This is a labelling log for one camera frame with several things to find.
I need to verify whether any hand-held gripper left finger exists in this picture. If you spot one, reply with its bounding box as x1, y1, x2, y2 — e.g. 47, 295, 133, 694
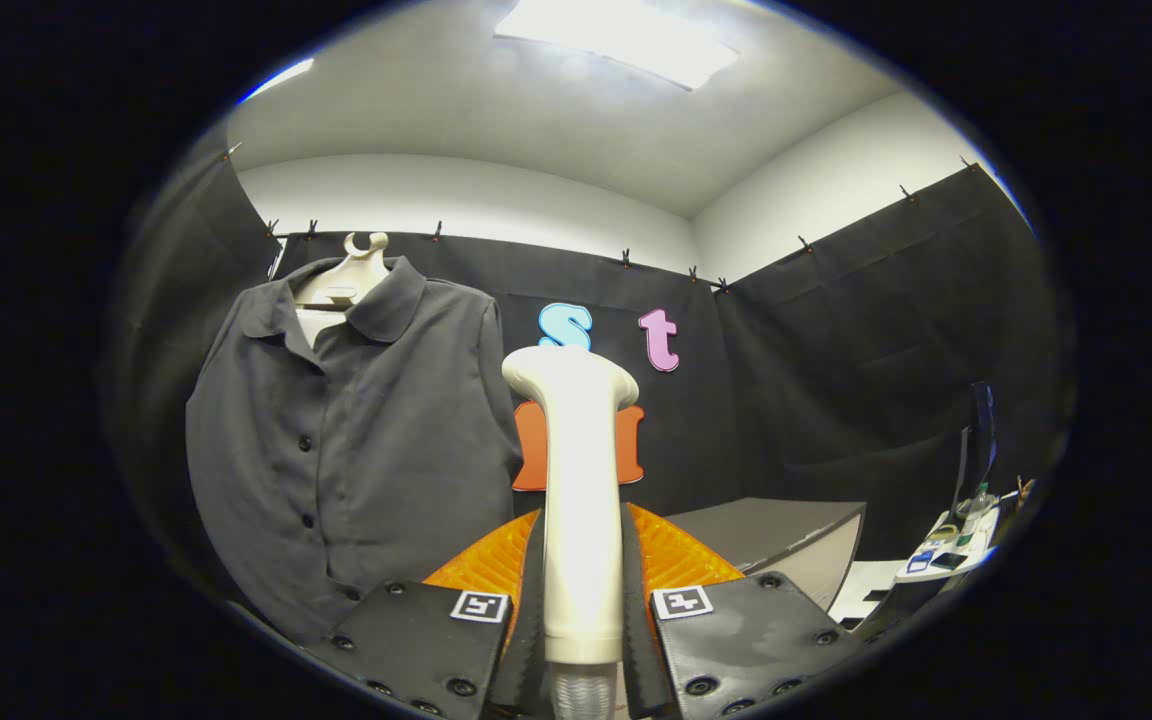
304, 508, 549, 720

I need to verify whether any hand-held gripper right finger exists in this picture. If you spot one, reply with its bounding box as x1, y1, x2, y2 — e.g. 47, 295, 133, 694
619, 503, 867, 720

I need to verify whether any grey ribbed steamer hose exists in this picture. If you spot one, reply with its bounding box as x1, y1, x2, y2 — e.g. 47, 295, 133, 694
548, 662, 619, 720

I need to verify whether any dark grey button shirt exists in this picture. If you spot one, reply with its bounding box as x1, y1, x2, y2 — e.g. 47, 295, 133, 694
184, 255, 525, 646

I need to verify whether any white garment steamer head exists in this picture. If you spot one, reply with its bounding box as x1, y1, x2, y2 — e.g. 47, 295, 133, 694
501, 345, 641, 667

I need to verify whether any beige cabinet with dark top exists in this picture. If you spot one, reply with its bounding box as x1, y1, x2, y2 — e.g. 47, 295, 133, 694
664, 497, 867, 611

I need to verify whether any white cluttered side table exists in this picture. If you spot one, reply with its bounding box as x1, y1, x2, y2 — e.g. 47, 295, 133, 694
894, 480, 1037, 584

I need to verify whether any black backdrop cloth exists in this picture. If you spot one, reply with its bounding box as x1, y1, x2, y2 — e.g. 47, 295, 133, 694
106, 150, 1077, 641

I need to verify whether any white mannequin form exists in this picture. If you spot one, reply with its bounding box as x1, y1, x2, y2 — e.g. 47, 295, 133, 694
293, 232, 392, 349

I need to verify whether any row of black cloth clips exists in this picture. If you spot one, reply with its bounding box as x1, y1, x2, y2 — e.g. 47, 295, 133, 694
224, 142, 977, 296

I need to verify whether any small ceiling light panel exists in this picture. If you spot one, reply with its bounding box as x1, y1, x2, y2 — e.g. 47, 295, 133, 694
239, 57, 315, 103

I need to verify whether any large ceiling light panel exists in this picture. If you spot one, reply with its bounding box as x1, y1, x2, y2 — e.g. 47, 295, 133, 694
493, 0, 740, 91

